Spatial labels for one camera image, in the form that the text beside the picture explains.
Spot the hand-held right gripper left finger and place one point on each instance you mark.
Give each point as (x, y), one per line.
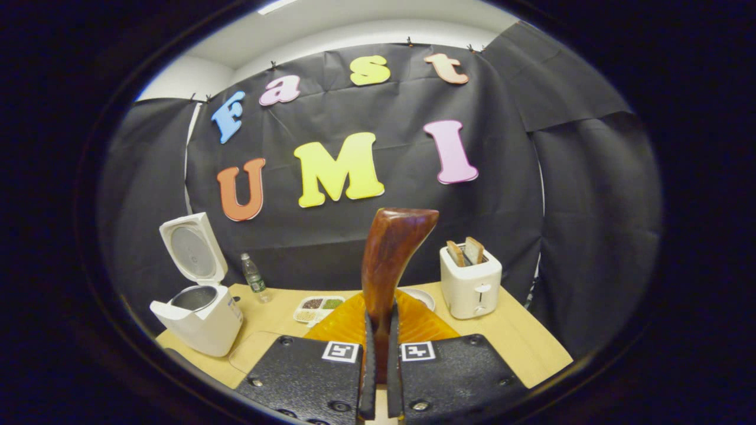
(368, 378)

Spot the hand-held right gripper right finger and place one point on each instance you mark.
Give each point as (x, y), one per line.
(394, 378)

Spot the white divided rice dish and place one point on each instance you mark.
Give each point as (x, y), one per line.
(322, 309)

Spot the brown wooden spoon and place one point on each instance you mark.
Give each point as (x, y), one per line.
(390, 260)

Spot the white rice cooker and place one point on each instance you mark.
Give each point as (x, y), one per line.
(207, 327)

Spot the white round plate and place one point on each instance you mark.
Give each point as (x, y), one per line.
(422, 298)

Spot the white toaster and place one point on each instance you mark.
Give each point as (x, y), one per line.
(469, 289)

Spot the clear plastic tray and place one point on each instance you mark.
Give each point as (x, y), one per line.
(254, 351)

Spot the toast slice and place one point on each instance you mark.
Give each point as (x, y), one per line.
(455, 254)
(474, 250)

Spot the black backdrop cloth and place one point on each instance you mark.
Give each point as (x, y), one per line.
(331, 236)

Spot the clear plastic water bottle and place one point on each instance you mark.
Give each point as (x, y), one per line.
(255, 280)

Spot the long ceiling light panel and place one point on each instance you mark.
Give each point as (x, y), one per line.
(276, 5)

